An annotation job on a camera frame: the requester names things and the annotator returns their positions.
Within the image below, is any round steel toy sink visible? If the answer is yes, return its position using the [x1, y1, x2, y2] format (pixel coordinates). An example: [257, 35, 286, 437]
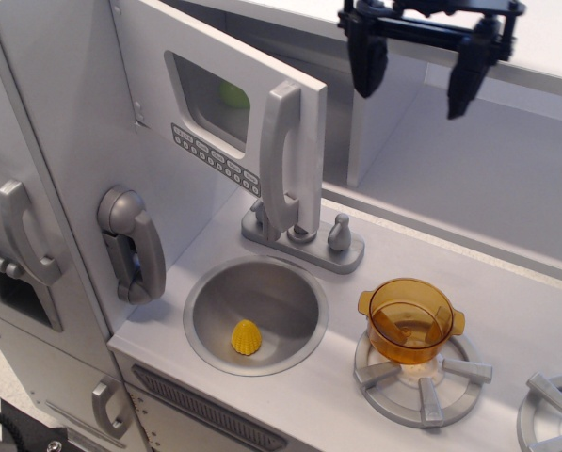
[183, 256, 329, 377]

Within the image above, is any silver stove burner right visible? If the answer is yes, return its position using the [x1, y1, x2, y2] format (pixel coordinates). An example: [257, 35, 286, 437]
[517, 373, 562, 451]

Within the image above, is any silver fridge handle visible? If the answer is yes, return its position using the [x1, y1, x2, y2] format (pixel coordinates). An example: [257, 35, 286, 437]
[91, 377, 131, 440]
[0, 180, 61, 286]

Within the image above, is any silver lower fridge handle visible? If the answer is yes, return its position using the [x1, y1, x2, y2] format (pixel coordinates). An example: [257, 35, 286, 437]
[91, 377, 131, 440]

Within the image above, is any silver upper fridge handle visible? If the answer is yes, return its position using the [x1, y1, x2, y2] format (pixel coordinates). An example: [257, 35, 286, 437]
[0, 180, 61, 286]

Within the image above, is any grey oven vent panel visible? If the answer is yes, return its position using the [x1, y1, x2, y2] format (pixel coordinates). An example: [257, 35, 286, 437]
[132, 365, 287, 451]

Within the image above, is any grey ice dispenser panel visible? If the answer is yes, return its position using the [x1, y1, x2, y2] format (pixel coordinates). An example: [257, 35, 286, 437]
[0, 255, 63, 332]

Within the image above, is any silver microwave door handle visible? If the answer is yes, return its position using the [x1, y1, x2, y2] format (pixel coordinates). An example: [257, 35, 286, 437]
[260, 82, 300, 232]

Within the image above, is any silver toy faucet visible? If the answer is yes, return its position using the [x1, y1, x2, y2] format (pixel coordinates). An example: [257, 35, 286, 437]
[241, 202, 365, 275]

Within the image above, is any green toy vegetable in microwave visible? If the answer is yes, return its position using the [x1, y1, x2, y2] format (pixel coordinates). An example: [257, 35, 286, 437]
[218, 81, 250, 109]

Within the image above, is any grey toy wall phone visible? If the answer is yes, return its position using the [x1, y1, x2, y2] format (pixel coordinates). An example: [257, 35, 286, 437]
[97, 186, 166, 305]

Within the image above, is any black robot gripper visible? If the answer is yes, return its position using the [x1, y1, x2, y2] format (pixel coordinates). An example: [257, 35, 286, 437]
[338, 1, 526, 120]

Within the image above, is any grey toy microwave door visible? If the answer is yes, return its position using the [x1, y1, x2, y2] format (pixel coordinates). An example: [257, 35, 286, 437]
[111, 1, 327, 233]

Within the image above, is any black device bottom left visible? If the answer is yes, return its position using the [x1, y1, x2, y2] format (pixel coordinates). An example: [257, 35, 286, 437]
[0, 398, 77, 451]

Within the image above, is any silver stove burner under pot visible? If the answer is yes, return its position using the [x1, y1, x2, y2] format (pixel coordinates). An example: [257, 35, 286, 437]
[353, 335, 493, 429]

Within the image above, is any yellow toy corn piece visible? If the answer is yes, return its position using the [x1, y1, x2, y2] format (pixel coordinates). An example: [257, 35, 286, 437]
[231, 319, 263, 356]

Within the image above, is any amber transparent toy pot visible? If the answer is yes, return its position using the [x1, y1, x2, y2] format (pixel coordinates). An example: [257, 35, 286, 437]
[358, 278, 466, 365]

